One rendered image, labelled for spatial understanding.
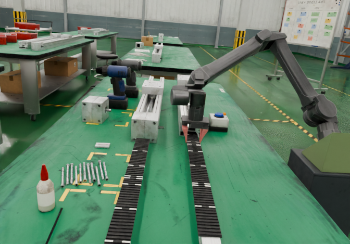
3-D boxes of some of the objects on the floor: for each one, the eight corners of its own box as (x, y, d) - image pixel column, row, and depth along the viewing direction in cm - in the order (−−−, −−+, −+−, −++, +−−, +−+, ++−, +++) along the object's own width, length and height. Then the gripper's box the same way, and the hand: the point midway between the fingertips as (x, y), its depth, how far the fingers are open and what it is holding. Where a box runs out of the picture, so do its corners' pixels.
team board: (264, 79, 711) (279, -2, 650) (279, 79, 730) (296, 0, 668) (311, 94, 579) (336, -5, 518) (328, 94, 598) (354, -2, 537)
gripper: (183, 106, 99) (179, 145, 104) (212, 108, 99) (207, 147, 104) (183, 101, 105) (179, 138, 110) (209, 103, 106) (204, 140, 110)
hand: (192, 141), depth 107 cm, fingers closed on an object, 5 cm apart
